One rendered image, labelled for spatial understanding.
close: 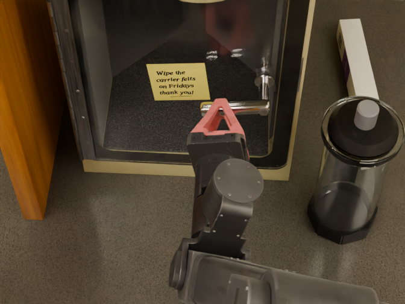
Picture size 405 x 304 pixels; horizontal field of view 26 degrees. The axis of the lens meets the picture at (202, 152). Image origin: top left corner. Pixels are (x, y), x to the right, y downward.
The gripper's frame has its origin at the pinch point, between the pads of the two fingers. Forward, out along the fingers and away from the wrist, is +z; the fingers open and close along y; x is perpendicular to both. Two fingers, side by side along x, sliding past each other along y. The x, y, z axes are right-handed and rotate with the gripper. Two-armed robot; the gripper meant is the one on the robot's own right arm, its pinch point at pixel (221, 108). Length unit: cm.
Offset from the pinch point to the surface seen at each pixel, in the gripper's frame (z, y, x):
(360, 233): -4.3, -26.0, -17.0
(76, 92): 4.4, -0.2, 20.1
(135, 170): 5.8, -21.5, 16.8
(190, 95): 4.3, -2.2, 4.8
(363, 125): -1.7, -3.0, -17.8
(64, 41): 4.3, 10.1, 18.8
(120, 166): 5.8, -20.1, 18.8
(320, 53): 32.1, -27.0, -12.2
